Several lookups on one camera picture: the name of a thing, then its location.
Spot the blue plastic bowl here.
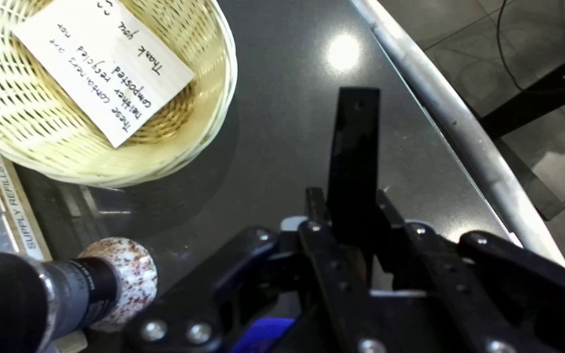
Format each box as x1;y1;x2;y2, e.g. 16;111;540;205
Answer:
238;317;295;353

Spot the white handwritten note card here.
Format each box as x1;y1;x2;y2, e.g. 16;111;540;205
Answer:
12;0;195;146

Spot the woven wicker basket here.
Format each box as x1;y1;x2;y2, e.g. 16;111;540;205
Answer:
0;0;238;187

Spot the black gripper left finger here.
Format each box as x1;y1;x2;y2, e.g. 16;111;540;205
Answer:
124;187;375;353

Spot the stainless steel dishwasher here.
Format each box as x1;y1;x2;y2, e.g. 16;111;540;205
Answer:
350;0;565;266

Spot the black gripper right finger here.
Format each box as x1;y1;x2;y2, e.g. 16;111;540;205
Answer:
375;191;565;353

